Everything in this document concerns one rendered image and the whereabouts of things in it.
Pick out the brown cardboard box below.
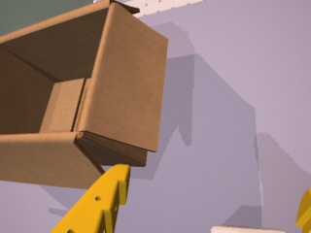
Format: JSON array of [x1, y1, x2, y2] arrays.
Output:
[[0, 0, 168, 189]]

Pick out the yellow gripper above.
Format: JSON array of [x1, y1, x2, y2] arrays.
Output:
[[51, 164, 311, 233]]

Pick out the beige cube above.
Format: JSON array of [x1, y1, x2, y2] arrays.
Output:
[[211, 224, 286, 233]]

